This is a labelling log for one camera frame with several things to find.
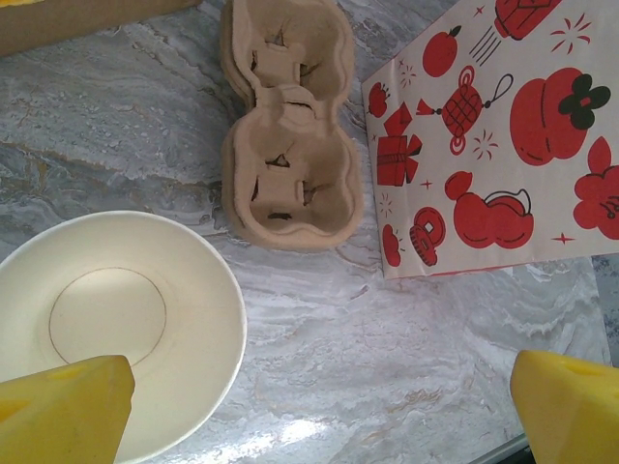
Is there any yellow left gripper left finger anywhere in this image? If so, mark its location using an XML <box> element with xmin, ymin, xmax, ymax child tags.
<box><xmin>0</xmin><ymin>355</ymin><xmax>136</xmax><ymax>464</ymax></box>

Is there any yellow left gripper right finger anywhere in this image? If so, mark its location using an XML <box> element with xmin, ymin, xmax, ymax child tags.
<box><xmin>511</xmin><ymin>350</ymin><xmax>619</xmax><ymax>464</ymax></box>

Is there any red white paper bag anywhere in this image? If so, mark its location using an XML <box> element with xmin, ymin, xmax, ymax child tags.
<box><xmin>360</xmin><ymin>0</ymin><xmax>619</xmax><ymax>281</ymax></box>

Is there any brown pulp cup carrier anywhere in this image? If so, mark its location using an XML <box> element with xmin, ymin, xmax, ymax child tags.
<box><xmin>221</xmin><ymin>130</ymin><xmax>365</xmax><ymax>251</ymax></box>
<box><xmin>221</xmin><ymin>0</ymin><xmax>365</xmax><ymax>243</ymax></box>

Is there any black paper cup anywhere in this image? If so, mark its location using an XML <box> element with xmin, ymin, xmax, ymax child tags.
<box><xmin>0</xmin><ymin>210</ymin><xmax>248</xmax><ymax>464</ymax></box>

